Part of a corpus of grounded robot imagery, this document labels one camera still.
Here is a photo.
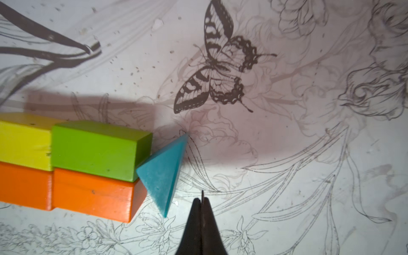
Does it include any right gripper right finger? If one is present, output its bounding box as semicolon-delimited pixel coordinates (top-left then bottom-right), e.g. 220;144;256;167
201;190;227;255

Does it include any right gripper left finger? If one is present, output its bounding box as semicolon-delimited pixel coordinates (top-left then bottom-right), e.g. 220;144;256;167
175;198;202;255

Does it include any teal triangle block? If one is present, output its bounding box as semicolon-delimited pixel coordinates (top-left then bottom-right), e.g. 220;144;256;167
137;134;189;218

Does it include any orange long rectangular block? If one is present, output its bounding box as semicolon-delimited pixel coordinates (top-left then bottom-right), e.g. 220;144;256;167
53;168;147;223

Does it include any green rectangular block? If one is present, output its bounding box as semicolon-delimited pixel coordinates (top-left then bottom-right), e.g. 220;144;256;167
51;120;153;182

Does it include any orange small block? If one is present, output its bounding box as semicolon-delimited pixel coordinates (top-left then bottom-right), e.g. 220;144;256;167
1;162;54;211

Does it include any yellow block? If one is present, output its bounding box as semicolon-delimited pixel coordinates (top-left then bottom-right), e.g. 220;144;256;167
1;112;63;172

